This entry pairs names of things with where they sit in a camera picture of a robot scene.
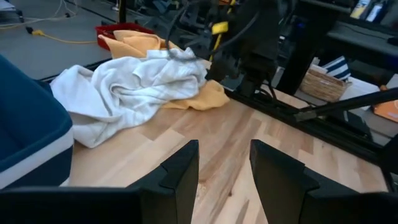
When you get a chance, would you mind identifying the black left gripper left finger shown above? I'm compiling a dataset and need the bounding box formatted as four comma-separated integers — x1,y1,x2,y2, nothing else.
0,139,200,224

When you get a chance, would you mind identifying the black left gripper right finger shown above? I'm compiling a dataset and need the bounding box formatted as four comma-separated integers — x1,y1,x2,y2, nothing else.
249,139,398,224

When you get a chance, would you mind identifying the white towel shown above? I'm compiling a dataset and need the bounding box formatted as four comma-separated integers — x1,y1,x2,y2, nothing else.
49,47,208,149

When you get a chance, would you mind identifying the orange towel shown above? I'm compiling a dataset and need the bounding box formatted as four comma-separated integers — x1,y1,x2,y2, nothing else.
98,29,231,111

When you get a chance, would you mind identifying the wicker basket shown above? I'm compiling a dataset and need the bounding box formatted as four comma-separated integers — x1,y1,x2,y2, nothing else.
298,68,353,103

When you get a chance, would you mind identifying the navy white striped cloth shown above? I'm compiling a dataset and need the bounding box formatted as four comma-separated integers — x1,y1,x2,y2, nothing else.
322,55,352,82

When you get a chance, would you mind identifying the red plastic bin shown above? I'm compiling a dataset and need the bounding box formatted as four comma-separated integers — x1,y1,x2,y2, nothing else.
95,22,155,52

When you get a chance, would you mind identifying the navy fabric basket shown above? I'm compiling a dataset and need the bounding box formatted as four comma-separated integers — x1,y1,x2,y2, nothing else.
0,54,75,190

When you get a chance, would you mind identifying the black side table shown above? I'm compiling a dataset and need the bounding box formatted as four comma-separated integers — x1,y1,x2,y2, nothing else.
326,18,398,63

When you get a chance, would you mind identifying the yellow arm power cable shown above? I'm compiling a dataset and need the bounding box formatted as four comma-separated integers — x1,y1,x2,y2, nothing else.
208,0,236,62

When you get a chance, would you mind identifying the yellow extension cord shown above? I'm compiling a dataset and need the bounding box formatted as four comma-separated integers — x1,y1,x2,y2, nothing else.
26,28,99,45

